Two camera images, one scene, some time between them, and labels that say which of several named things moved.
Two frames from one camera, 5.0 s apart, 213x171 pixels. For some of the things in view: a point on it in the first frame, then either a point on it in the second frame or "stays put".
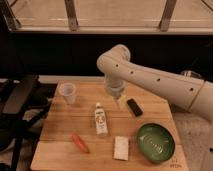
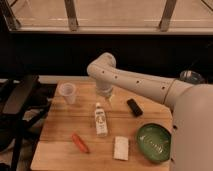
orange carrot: [77, 139] stays put
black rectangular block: [134, 106] stays put
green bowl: [155, 142] stays put
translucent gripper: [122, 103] → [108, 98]
